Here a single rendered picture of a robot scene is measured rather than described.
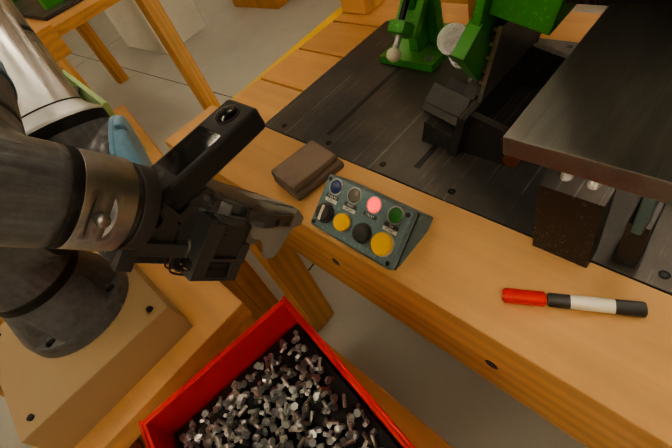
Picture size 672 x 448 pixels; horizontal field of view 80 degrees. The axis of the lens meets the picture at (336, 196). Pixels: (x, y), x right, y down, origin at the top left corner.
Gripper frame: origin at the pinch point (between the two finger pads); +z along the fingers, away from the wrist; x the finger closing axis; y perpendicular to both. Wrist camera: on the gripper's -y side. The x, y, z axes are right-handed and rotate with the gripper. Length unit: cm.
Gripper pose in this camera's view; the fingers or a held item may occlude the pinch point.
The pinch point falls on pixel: (295, 211)
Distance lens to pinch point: 48.6
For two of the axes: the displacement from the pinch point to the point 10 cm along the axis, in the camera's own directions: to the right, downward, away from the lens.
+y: -3.8, 9.2, 1.0
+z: 5.8, 1.5, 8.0
